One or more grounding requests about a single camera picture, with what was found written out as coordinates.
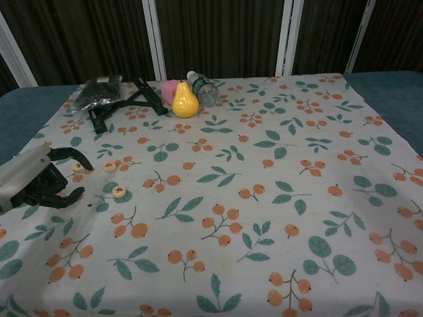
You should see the clear plastic water bottle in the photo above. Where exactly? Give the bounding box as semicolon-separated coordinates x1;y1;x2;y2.
186;70;221;108

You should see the pink foam cube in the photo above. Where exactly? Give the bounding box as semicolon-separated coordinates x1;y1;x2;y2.
161;79;181;103

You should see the black plastic packaged bag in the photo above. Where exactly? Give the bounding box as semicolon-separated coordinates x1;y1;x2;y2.
71;74;124;113

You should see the black folding stand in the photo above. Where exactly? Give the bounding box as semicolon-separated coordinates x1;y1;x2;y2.
88;77;169;135

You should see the teal blue table cover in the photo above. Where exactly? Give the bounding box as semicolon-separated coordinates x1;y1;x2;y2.
0;71;423;166

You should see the floral berry print tablecloth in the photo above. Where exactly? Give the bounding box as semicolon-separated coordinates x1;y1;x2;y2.
0;73;423;317

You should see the dark screen panel white frame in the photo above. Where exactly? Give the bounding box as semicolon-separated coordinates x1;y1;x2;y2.
284;0;374;77
0;54;19;98
150;0;293;82
0;0;156;88

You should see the yellow plastic pear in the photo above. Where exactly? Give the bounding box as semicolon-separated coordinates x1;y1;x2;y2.
171;75;200;119

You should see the black grey left robot hand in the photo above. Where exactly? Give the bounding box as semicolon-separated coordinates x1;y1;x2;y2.
0;144;94;214

